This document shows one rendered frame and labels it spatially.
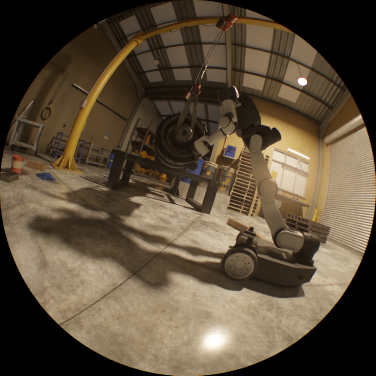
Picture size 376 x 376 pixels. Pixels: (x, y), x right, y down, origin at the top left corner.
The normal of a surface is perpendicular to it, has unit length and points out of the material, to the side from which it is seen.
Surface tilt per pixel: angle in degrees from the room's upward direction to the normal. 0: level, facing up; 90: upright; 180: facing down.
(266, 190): 90
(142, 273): 0
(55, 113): 90
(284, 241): 90
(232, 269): 90
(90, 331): 0
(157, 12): 167
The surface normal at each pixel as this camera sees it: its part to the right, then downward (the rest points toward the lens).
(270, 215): -0.44, 0.32
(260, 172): -0.47, -0.11
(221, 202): -0.25, -0.04
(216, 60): -0.34, 0.92
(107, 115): 0.92, 0.29
